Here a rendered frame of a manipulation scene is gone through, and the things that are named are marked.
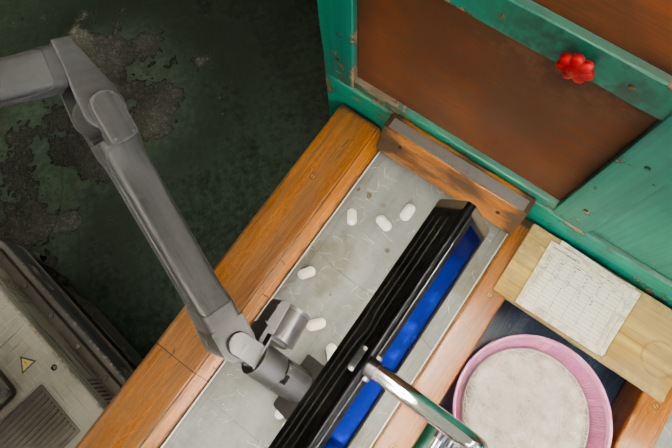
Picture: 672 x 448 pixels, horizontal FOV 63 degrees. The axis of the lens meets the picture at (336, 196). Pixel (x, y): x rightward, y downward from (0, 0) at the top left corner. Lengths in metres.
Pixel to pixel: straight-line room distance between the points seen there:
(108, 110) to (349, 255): 0.52
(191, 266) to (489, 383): 0.57
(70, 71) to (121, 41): 1.52
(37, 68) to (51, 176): 1.39
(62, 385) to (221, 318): 0.70
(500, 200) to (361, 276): 0.29
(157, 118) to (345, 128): 1.11
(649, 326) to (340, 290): 0.55
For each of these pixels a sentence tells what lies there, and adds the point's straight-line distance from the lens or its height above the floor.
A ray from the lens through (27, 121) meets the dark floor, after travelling 2.31.
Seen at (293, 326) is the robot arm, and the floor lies 0.89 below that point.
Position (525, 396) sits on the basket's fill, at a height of 0.73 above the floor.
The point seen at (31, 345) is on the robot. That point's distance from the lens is 1.52.
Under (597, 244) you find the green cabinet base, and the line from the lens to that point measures 1.06.
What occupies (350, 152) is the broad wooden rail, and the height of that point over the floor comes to 0.76.
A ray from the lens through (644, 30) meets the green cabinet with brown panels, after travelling 0.64.
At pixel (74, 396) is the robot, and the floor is 0.47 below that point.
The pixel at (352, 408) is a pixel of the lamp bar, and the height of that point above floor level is 1.09.
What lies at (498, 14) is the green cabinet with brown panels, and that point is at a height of 1.24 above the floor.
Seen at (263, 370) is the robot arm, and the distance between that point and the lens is 0.89.
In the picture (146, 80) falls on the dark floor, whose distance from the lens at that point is 2.19.
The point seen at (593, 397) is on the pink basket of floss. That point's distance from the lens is 1.12.
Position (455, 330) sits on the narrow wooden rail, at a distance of 1.04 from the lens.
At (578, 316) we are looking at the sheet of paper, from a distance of 1.08.
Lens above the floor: 1.79
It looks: 73 degrees down
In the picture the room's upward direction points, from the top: 8 degrees counter-clockwise
